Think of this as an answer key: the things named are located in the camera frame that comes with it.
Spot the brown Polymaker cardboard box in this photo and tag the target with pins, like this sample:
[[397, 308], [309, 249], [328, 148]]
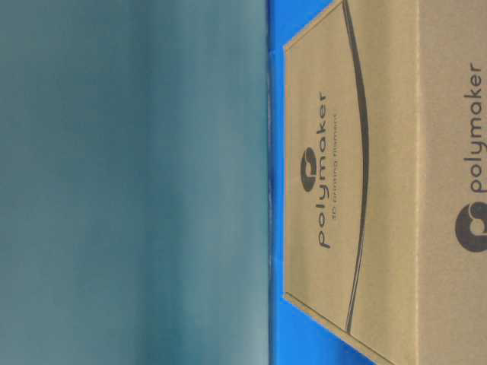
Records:
[[451, 181]]

